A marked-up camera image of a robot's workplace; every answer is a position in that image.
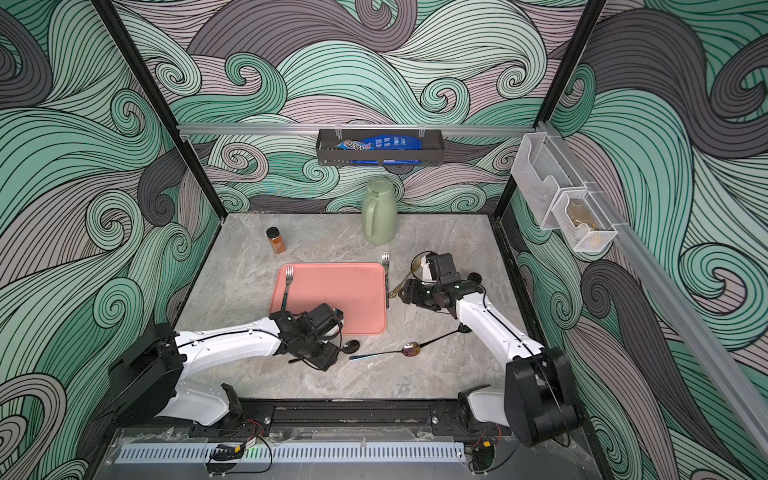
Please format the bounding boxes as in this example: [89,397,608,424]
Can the iridescent gold spoon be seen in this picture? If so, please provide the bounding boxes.
[349,342,421,361]

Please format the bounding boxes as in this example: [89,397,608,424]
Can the gold fork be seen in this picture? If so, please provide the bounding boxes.
[388,272,413,299]

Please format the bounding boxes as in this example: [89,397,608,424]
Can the black wall basket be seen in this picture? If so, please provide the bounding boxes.
[316,129,445,167]

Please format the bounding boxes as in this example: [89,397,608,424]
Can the small clear wall bin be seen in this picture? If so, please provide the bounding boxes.
[551,190,617,254]

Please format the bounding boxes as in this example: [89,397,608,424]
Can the right side aluminium rail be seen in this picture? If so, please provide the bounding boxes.
[536,121,767,457]

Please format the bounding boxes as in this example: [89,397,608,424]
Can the green handled fork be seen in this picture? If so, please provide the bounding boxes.
[280,265,294,311]

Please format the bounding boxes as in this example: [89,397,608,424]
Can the silver fork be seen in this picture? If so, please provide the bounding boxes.
[381,252,390,308]

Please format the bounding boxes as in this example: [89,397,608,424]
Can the orange spice jar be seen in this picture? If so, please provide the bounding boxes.
[266,227,286,255]

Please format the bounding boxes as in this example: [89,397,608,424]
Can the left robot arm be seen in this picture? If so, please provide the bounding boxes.
[107,304,344,434]

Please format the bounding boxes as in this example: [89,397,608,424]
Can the white perforated cable duct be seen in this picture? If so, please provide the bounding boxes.
[115,441,466,465]

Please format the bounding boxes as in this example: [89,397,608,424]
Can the pink plastic tray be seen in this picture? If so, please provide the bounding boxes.
[268,263,387,336]

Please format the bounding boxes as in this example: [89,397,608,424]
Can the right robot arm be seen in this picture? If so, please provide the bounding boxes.
[398,251,582,447]

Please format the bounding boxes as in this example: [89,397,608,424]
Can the aluminium wall rail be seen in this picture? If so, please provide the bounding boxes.
[177,123,535,138]

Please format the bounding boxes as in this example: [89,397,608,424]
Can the blue snack packet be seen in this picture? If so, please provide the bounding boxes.
[336,135,422,151]

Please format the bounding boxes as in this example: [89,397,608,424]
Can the green plastic pitcher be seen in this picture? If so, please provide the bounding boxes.
[362,177,397,245]

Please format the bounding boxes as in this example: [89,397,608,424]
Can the small black spoon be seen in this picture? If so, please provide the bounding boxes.
[419,324,472,349]

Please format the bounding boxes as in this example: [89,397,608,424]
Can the black front base frame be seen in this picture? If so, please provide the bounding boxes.
[102,398,511,439]

